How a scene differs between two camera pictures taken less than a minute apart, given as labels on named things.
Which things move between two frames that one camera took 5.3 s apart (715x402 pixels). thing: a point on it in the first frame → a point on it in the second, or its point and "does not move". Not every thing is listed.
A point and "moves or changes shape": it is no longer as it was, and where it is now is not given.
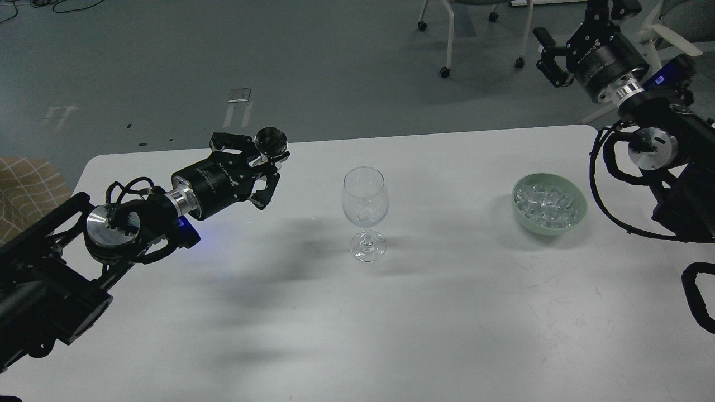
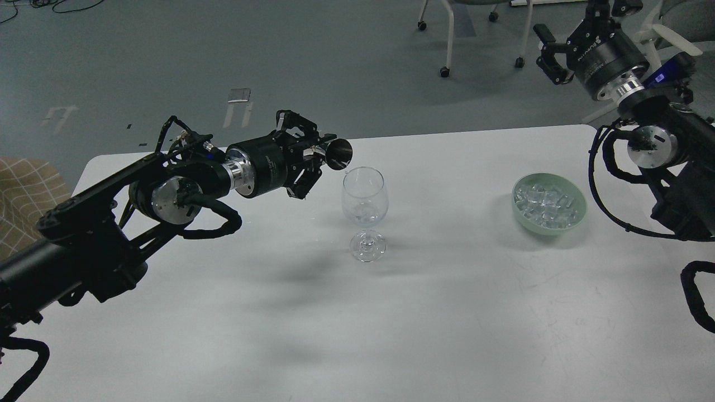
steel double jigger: (271, 140) moves or changes shape
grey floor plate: (240, 95) does not move
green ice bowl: (548, 204) does not move
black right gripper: (599, 57) does not move
